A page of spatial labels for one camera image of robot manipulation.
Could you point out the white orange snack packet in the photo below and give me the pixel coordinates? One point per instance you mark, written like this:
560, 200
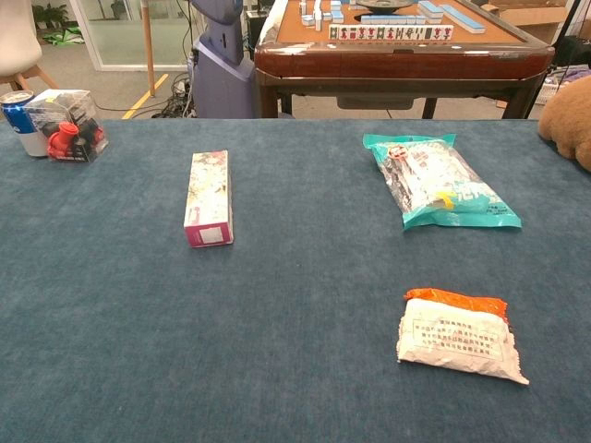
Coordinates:
457, 341

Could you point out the teal transparent snack bag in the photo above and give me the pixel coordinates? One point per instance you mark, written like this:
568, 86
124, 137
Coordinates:
429, 180

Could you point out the pink floral carton box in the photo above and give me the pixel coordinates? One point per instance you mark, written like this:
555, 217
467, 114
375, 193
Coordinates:
208, 198

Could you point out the blue table cloth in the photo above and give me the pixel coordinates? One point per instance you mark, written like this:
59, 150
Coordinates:
295, 323

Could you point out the purple grey robot stand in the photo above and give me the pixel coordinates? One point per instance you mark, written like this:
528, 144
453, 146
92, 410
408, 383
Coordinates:
221, 78

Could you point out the dark wood mahjong table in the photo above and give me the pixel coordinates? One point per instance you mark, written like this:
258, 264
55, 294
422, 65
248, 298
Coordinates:
397, 60

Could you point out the face-up mahjong tile row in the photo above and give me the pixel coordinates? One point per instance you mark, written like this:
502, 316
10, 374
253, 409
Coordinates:
390, 32

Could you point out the short blue-backed mahjong tile row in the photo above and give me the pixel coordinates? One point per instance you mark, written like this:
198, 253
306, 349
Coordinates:
392, 19

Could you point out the wooden pole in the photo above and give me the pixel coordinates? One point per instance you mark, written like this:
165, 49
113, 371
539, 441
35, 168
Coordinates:
148, 46

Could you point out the clear box with red toy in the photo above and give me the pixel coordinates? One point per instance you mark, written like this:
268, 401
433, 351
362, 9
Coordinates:
69, 138

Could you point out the long blue-backed mahjong tile row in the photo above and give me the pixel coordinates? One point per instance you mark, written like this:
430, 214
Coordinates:
461, 18

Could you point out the white plastic basket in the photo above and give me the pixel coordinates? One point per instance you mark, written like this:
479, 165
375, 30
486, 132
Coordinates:
548, 92

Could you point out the brown plush toy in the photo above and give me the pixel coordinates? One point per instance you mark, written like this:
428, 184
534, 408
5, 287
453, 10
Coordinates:
570, 124

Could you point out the blue white soda can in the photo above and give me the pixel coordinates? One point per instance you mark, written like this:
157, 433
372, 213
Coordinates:
18, 124

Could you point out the green potted plant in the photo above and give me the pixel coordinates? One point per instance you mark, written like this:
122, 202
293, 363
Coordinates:
51, 14

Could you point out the white chair with wooden legs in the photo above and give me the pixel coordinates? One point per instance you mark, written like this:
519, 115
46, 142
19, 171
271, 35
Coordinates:
16, 37

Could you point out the black tripod pole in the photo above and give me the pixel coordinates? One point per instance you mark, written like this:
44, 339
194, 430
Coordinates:
568, 23

